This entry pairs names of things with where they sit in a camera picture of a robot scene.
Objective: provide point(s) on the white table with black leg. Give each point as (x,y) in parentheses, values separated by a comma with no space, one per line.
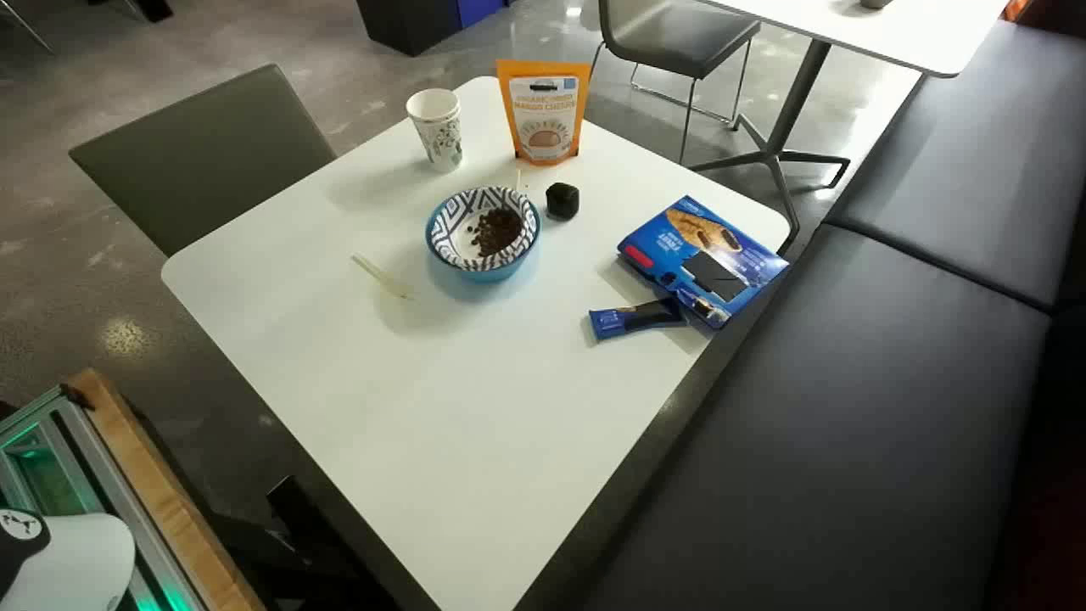
(894,32)

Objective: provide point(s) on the large black bench cushion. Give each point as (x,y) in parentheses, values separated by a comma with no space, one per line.
(837,443)

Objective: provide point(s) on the white patterned paper cup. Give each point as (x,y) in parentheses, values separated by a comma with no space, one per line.
(434,126)

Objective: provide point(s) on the cream plastic knife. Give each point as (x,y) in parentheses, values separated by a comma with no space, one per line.
(377,277)

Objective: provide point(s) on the blue snack bar wrapper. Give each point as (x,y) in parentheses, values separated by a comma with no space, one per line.
(631,321)

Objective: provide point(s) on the grey chair with metal legs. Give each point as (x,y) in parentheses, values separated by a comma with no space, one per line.
(672,35)

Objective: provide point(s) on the wooden frame board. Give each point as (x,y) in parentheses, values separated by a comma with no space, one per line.
(158,485)

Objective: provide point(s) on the blue patterned bowl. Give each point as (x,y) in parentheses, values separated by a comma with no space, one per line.
(485,264)

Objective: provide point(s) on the green lit metal frame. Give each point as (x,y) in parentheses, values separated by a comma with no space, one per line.
(69,463)

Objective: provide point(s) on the brown food pieces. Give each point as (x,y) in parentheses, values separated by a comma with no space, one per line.
(494,230)

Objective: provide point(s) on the blue cookie box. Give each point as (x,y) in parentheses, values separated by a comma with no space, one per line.
(699,257)

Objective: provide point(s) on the small black round cap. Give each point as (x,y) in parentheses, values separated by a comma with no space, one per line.
(560,200)

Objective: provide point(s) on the grey upholstered chair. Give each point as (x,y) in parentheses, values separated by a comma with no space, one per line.
(197,158)

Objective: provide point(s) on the orange snack pouch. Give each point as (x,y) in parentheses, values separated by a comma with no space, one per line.
(544,114)

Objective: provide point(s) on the dark cabinet with blue panel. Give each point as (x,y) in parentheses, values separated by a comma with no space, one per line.
(426,20)

